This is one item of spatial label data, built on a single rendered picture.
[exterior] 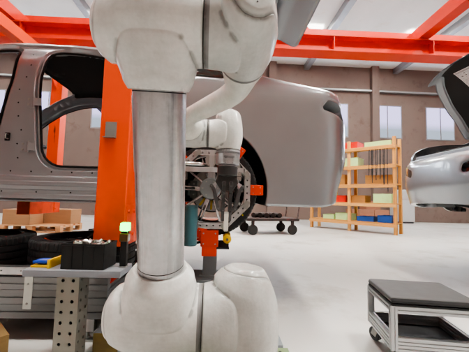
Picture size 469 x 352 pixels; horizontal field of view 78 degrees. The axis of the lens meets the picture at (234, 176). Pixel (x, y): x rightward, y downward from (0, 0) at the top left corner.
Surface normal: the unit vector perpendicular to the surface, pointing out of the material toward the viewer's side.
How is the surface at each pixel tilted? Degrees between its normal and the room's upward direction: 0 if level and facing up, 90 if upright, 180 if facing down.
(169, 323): 101
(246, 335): 91
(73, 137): 90
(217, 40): 134
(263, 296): 73
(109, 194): 90
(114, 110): 90
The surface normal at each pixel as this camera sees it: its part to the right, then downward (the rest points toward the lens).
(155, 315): 0.11, 0.21
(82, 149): 0.05, -0.07
